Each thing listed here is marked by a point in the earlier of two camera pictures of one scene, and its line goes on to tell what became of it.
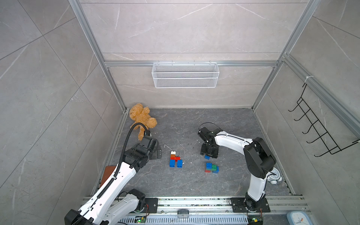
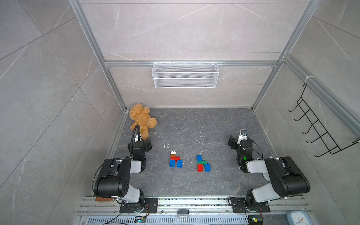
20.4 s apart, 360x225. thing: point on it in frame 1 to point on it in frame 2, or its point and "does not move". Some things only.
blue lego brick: x=217 y=170 to x=207 y=168
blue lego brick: x=172 y=163 does not move
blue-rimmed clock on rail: x=298 y=218 does not move
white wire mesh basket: x=185 y=75 does not move
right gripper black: x=203 y=151 to x=235 y=143
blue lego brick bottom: x=180 y=163 does not move
